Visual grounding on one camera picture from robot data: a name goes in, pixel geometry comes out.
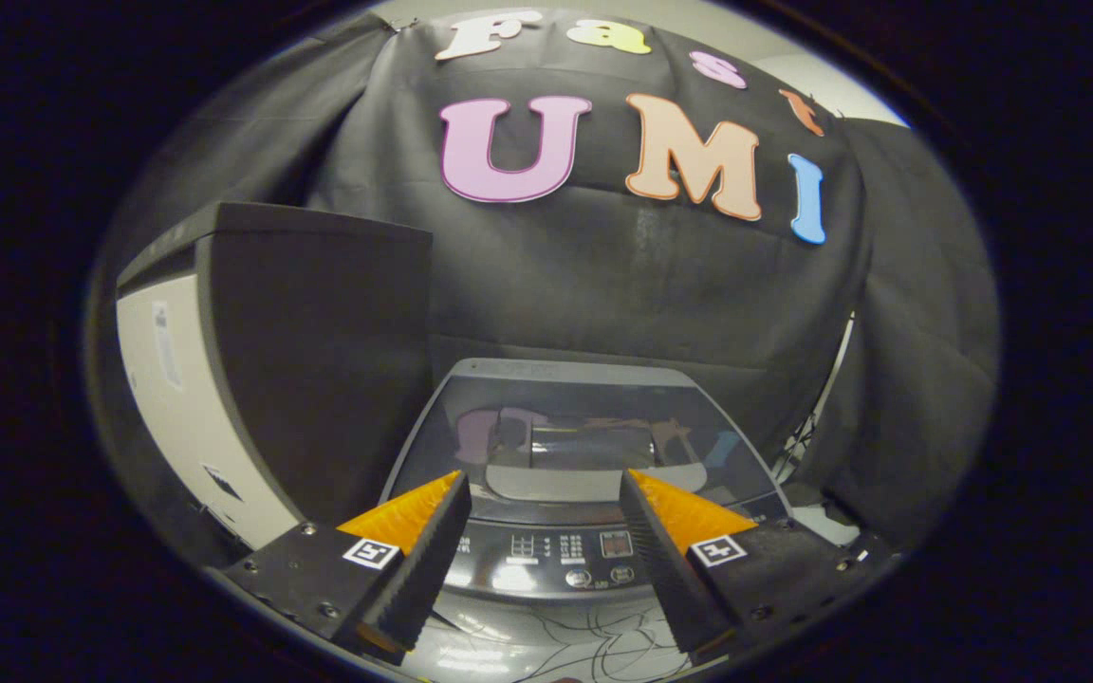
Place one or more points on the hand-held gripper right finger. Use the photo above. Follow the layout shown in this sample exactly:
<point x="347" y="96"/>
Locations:
<point x="665" y="569"/>

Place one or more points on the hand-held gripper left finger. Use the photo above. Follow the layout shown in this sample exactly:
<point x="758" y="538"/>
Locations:
<point x="428" y="560"/>

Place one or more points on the grey washing machine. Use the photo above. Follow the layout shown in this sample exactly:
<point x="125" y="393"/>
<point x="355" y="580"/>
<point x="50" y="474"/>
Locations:
<point x="546" y="555"/>

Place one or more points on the beige cabinet with dark top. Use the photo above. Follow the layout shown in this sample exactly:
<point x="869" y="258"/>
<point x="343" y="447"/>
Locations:
<point x="319" y="360"/>

